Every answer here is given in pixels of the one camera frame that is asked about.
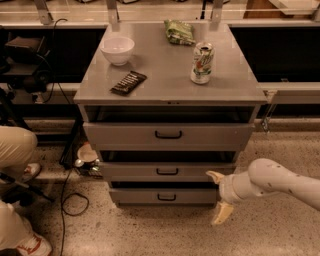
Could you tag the white orange upper sneaker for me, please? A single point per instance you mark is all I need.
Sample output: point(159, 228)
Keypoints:
point(31, 171)

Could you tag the white orange sneaker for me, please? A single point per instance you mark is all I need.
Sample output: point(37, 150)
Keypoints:
point(31, 171)
point(37, 245)

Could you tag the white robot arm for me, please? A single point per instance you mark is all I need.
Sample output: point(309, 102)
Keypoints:
point(263, 177)

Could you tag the person's beige leg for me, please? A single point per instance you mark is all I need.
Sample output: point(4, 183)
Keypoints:
point(14, 229)
point(16, 149)

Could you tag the black tripod leg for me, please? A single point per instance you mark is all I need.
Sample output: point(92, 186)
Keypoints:
point(9, 179)

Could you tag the grey bottom drawer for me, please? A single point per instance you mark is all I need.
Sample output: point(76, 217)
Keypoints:
point(163, 196)

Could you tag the grey top drawer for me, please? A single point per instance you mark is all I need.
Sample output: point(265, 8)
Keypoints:
point(168, 136)

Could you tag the white bowl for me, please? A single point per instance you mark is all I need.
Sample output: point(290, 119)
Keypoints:
point(117, 50)

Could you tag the white orange lower sneaker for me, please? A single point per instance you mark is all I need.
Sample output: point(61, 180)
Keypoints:
point(37, 245)

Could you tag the grey drawer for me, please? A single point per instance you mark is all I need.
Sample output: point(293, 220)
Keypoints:
point(167, 171)
point(163, 196)
point(168, 136)

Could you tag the dark snack bar wrapper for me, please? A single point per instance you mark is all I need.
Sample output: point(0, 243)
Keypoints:
point(127, 84)

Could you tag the grey drawer cabinet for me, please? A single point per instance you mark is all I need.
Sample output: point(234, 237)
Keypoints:
point(168, 95)

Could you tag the wire basket with cups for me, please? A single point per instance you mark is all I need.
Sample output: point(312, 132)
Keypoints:
point(87, 162)

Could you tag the person's lower beige leg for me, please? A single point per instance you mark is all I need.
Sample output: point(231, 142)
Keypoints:
point(14, 229)

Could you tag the white green soda can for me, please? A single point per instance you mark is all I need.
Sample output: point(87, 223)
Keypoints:
point(202, 63)

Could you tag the green chip bag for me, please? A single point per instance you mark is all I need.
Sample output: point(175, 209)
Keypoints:
point(179, 32)

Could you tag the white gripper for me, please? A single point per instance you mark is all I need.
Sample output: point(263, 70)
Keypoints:
point(226, 188)

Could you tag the person's upper beige leg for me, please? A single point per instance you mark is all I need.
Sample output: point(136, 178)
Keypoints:
point(16, 149)

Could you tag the black equipment on left shelf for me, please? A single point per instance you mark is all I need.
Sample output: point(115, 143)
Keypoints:
point(23, 62)

